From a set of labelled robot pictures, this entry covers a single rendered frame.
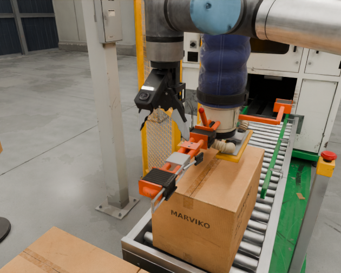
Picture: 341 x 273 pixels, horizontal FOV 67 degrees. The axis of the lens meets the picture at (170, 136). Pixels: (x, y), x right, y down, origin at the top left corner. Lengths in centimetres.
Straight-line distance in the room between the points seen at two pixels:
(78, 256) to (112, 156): 96
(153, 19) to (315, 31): 32
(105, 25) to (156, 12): 128
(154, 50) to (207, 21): 16
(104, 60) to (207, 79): 100
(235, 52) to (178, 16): 58
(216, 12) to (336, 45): 21
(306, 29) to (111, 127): 173
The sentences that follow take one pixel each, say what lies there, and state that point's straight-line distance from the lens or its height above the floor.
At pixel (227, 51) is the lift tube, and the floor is 152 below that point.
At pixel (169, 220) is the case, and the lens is 129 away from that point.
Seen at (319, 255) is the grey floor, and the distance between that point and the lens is 243.
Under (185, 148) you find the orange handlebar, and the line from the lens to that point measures 94.
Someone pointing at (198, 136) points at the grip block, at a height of 123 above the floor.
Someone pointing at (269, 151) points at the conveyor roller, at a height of 53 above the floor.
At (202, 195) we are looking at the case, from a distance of 115.
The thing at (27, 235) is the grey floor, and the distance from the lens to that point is 258.
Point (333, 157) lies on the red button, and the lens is 146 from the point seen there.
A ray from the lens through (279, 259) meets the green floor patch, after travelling 228.
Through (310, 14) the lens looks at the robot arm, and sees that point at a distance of 55.
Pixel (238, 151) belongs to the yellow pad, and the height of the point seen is 110.
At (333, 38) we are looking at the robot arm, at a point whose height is 162.
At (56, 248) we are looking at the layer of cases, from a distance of 159.
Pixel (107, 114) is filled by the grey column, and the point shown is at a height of 94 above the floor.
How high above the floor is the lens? 166
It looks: 26 degrees down
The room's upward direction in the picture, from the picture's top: straight up
